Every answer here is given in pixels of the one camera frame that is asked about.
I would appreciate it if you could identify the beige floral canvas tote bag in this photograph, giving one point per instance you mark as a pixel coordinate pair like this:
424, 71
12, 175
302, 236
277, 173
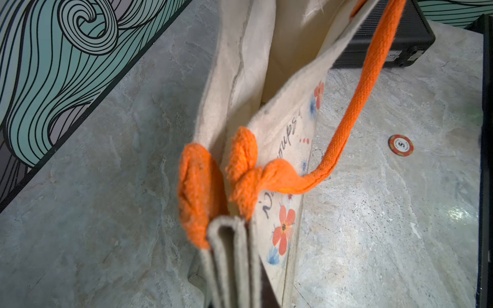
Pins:
242, 179

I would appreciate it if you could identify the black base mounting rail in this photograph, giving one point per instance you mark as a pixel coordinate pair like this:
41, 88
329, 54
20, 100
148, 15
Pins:
483, 25

